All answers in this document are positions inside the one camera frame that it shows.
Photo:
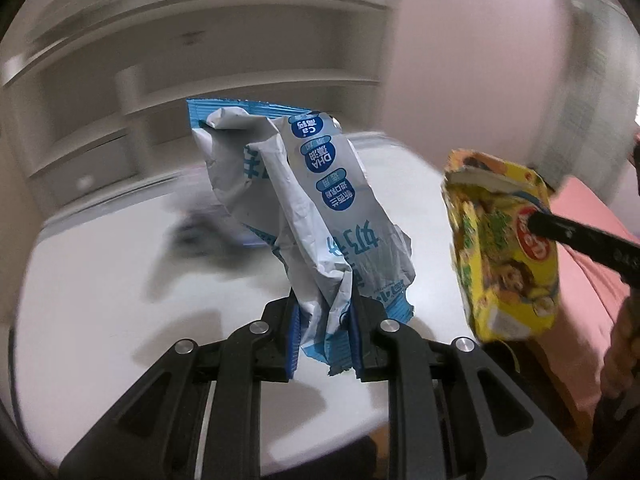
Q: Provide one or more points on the white shelf cabinet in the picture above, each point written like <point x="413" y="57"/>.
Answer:
<point x="200" y="85"/>

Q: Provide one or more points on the pink bed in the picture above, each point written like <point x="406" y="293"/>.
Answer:
<point x="595" y="310"/>

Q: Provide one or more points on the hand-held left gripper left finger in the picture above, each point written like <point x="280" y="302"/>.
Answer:
<point x="291" y="340"/>

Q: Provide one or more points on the person's right hand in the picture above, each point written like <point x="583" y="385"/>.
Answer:
<point x="622" y="350"/>

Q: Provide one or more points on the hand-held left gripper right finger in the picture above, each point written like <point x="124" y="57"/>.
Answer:
<point x="356" y="345"/>

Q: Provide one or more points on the yellow snack packet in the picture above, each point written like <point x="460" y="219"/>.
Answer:
<point x="500" y="260"/>

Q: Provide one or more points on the blue white snack wrapper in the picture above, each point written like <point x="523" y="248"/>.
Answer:
<point x="310" y="220"/>

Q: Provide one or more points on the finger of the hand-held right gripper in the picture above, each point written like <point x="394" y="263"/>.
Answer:
<point x="585" y="240"/>

